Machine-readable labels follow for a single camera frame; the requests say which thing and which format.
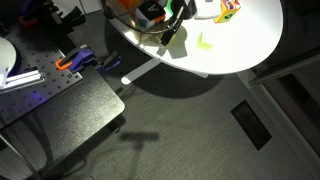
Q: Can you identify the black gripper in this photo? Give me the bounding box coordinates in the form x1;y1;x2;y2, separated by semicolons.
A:
160;0;198;47

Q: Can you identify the wooden crate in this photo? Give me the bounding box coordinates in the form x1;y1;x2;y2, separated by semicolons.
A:
104;0;174;34

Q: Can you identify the black letter A cube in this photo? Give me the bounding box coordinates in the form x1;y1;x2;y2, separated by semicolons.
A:
134;2;167;30

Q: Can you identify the lime green block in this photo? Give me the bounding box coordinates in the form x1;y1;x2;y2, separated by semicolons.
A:
195;32;214;51

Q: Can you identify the white table leg base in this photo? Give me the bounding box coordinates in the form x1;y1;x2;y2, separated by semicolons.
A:
120;56;209;85

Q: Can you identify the multicolour shape cube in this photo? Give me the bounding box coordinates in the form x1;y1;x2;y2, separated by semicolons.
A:
213;0;242;24

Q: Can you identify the purple black clamp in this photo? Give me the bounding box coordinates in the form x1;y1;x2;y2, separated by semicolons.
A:
96;50;123;73

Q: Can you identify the black floor outlet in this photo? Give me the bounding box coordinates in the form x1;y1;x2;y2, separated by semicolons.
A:
230;99;273;152

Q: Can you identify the black platform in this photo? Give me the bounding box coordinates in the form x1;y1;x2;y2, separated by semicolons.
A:
0;68;126;178

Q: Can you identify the perforated metal breadboard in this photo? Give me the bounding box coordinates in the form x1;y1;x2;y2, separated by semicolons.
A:
0;24;84;129

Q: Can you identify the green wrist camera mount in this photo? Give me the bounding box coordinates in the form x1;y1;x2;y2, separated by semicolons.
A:
165;0;174;16

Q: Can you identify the purple clamp orange handle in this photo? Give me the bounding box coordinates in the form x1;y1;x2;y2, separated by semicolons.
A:
55;44;98;74

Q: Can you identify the black clamp red handle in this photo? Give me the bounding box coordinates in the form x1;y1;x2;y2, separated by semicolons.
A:
18;0;64;30

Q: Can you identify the aluminium rail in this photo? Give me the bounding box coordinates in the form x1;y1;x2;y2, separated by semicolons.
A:
0;66;46;91

